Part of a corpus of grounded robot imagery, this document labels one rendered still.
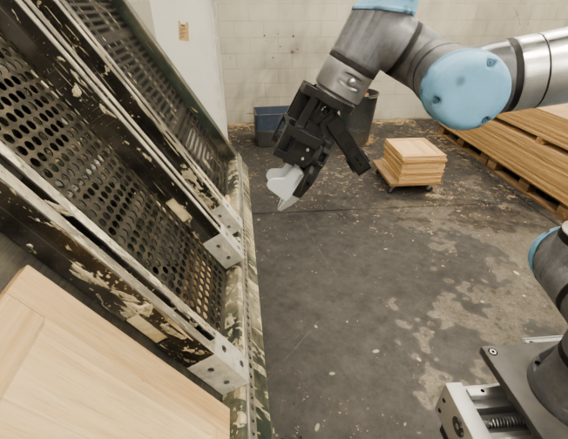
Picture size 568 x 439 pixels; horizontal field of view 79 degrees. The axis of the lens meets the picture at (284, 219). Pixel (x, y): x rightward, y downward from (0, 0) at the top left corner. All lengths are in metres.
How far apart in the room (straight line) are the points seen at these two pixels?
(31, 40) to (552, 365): 1.18
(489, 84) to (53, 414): 0.60
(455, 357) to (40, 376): 1.96
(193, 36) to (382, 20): 3.60
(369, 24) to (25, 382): 0.61
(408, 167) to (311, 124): 2.98
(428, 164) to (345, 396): 2.36
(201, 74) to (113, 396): 3.72
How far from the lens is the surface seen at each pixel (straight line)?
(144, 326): 0.70
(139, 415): 0.64
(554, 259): 0.78
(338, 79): 0.52
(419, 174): 3.60
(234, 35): 5.42
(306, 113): 0.54
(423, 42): 0.53
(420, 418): 1.94
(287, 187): 0.57
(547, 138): 3.99
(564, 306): 0.75
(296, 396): 1.88
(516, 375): 0.82
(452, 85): 0.39
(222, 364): 0.78
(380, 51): 0.53
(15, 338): 0.55
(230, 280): 1.10
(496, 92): 0.41
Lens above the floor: 1.62
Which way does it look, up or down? 32 degrees down
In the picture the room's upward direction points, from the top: straight up
